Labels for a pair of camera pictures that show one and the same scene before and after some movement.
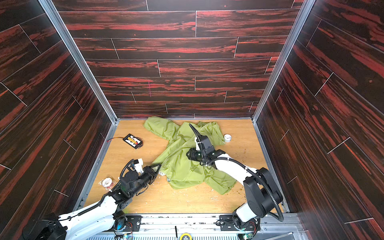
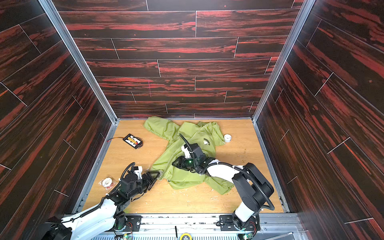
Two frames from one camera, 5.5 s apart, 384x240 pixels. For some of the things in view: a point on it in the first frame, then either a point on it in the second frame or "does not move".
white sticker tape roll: x=227 y=137 does not move
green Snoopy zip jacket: x=175 y=165 does not move
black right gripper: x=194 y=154 → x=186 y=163
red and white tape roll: x=107 y=183 does not move
